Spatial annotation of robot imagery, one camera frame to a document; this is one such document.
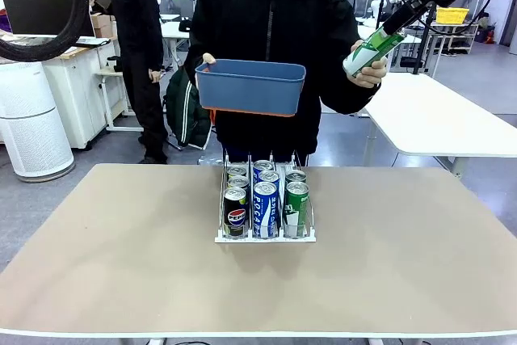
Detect blue plastic bin orange handles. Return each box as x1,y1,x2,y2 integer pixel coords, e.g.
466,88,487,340
195,58,307,119

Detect black-sleeved right forearm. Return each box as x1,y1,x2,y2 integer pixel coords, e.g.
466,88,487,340
183,33,215,79

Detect black-sleeved left forearm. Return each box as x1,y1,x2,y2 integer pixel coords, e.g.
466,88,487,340
321,74,383,116

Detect person's left hand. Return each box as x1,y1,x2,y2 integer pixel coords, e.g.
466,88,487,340
349,39,391,90

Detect black tripod stand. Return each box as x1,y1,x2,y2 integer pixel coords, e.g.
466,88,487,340
410,1,439,76

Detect yellow plastic basket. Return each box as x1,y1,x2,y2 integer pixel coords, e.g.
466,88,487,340
435,6,470,25

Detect white background table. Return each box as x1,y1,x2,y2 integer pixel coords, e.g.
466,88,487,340
160,21,191,45

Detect wooden shelf unit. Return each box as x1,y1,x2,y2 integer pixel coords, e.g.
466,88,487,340
434,21,480,56

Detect bystander in black clothes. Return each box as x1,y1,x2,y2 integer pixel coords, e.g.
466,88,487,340
90,0,170,165

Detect black keyboard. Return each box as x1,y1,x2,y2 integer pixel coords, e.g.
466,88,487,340
74,36,111,48

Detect person in black jacket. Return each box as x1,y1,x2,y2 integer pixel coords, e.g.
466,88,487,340
183,0,383,168

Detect white side table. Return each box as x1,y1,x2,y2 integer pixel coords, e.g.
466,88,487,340
363,72,517,176

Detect small white rolling table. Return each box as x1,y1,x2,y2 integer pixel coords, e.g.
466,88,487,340
95,69,145,133

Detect dark green puffer jacket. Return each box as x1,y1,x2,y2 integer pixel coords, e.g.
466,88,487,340
163,65,217,150

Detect black computer monitor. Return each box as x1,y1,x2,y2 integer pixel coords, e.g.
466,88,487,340
0,0,96,37

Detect white cabinet desk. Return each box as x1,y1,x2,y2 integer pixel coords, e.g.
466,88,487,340
42,40,122,149

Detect white air purifier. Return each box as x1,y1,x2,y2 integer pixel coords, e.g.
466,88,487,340
0,61,76,183

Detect black left arm cable sleeve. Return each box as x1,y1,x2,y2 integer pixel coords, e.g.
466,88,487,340
0,0,90,62

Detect wire can rack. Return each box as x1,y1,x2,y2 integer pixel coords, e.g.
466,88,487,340
213,149,317,245

